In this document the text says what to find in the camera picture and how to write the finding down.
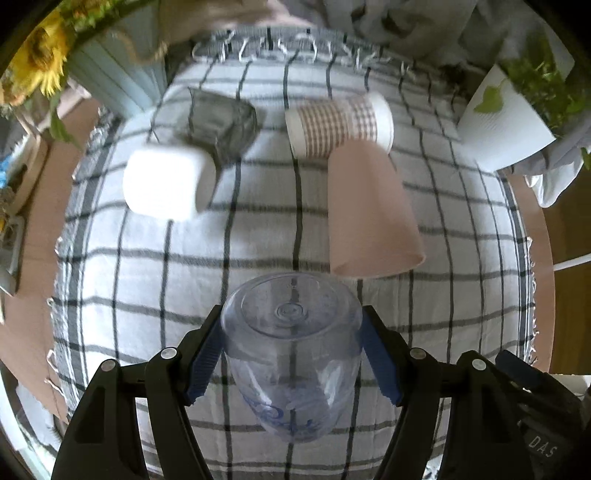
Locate pale blue ribbed vase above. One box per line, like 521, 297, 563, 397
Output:
69, 0, 169, 118

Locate green plant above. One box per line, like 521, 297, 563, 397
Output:
475, 37, 591, 171

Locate checkered white tablecloth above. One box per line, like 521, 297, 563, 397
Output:
46, 28, 541, 480

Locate yellow sunflowers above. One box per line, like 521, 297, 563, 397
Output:
0, 0, 153, 153

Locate grey glass cup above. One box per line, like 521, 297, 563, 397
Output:
187, 87, 258, 166

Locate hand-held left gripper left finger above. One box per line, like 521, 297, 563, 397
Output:
52, 304, 224, 480

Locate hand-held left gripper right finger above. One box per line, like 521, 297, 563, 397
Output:
361, 305, 530, 480

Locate checkered brown white cup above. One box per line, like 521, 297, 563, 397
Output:
284, 91, 394, 160

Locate clear plastic cup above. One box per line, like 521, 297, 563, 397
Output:
220, 271, 364, 445

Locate white plant pot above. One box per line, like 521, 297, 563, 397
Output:
456, 63, 557, 172

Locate pink cup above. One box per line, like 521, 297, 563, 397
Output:
326, 140, 426, 278

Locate grey patterned cloth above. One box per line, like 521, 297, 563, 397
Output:
318, 0, 578, 70

